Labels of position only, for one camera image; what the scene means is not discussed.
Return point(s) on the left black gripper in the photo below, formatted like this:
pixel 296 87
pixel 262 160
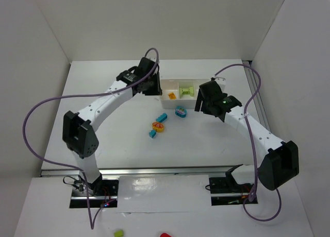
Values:
pixel 155 85

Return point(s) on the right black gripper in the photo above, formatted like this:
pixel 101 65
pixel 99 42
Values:
pixel 204 98

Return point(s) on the yellow striped bee lego brick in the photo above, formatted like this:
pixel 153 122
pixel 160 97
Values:
pixel 172 96

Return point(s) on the lime green lego brick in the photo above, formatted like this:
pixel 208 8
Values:
pixel 183 91
pixel 191 91

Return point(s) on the lime green lego brick bottom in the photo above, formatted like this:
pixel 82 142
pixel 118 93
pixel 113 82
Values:
pixel 183 91

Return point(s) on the teal frog lego brick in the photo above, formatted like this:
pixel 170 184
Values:
pixel 181 111

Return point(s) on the orange butterfly lego brick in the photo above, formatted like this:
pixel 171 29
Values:
pixel 158 127

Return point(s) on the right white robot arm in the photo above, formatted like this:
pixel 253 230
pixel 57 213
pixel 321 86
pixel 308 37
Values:
pixel 279 159

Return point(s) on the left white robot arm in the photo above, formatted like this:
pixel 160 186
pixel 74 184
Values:
pixel 79 129

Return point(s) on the white three-compartment tray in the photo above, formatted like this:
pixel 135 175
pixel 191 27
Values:
pixel 173 85

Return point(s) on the teal long lego brick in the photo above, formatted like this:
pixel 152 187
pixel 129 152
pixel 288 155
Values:
pixel 162 118

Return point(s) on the small teal lego brick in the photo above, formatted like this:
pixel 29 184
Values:
pixel 152 134

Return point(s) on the red object foreground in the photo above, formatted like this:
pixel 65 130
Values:
pixel 165 235

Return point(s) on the green lego brick foreground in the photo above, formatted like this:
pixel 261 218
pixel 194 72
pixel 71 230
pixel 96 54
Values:
pixel 118 233

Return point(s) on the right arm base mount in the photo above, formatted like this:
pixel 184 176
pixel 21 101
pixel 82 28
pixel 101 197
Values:
pixel 225 191

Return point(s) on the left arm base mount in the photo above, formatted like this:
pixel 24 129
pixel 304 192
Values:
pixel 104 194

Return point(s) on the aluminium rail front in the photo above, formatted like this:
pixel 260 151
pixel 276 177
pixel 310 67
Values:
pixel 117 172

